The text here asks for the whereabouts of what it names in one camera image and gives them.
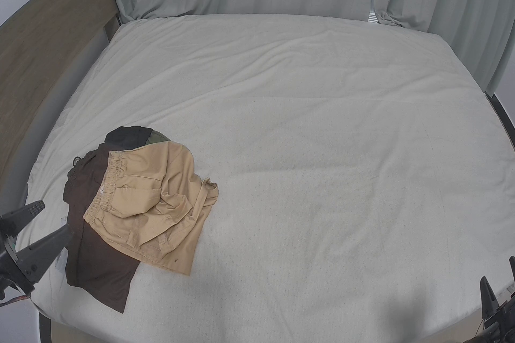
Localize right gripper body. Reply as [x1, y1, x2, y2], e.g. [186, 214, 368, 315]
[478, 299, 515, 343]

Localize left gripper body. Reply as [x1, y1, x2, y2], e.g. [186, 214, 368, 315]
[0, 231, 37, 294]

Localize dark brown garment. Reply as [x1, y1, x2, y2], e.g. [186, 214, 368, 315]
[57, 142, 141, 314]

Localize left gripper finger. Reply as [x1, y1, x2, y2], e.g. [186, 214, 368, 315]
[0, 200, 46, 240]
[16, 226, 75, 286]

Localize tan shorts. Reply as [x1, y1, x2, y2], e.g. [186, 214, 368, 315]
[82, 140, 220, 276]

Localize bed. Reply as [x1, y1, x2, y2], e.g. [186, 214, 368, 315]
[0, 0, 515, 343]

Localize black garment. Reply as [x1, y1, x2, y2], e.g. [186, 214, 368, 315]
[105, 126, 153, 151]

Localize green garment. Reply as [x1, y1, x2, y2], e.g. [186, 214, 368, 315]
[143, 130, 171, 147]

